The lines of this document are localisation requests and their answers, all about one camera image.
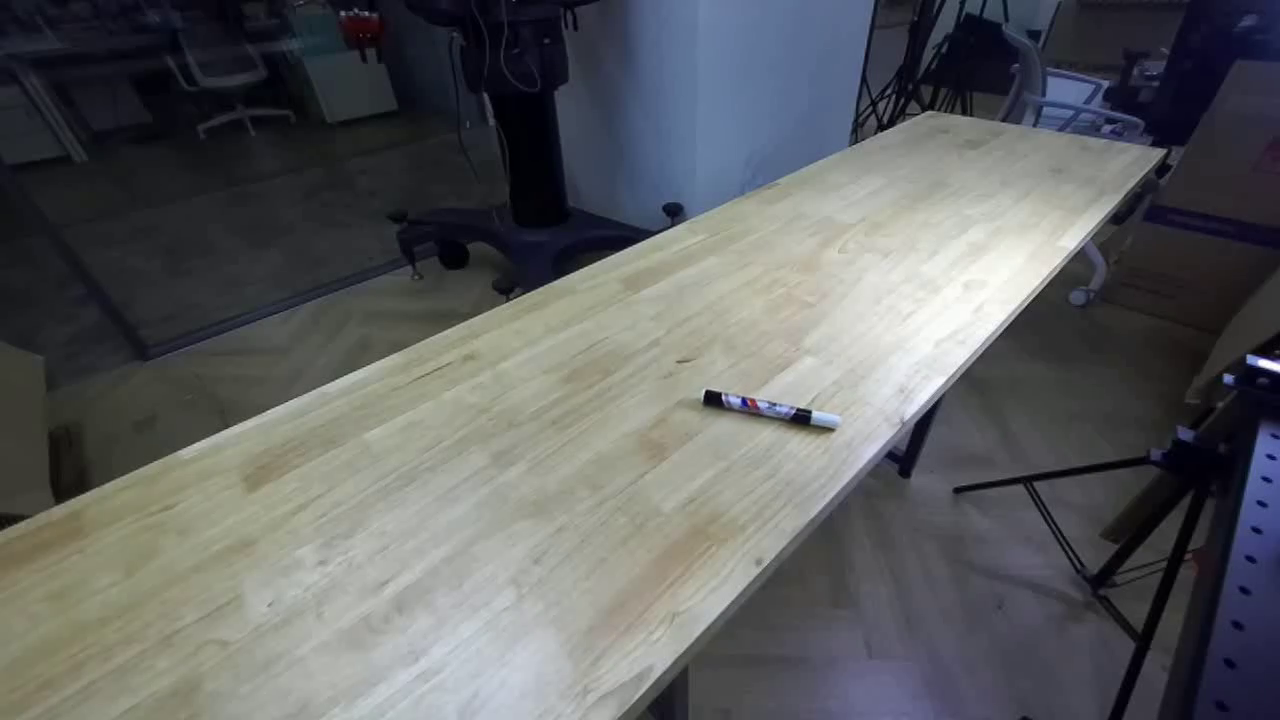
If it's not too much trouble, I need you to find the black marker with white cap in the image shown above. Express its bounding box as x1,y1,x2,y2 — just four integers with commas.
699,389,839,434

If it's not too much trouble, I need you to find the black table leg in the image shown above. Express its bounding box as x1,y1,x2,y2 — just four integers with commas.
888,406,940,481

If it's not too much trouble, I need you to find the white office chair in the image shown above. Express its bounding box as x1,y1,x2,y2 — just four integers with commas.
167,30,297,139

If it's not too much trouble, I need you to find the perforated metal rack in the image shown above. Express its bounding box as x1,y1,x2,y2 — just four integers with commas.
1192,425,1280,720

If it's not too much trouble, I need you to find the black pedestal stand with wheels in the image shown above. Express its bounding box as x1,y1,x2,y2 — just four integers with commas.
391,0,647,295

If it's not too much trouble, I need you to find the black camera tripod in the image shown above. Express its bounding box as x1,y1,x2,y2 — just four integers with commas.
958,353,1280,720

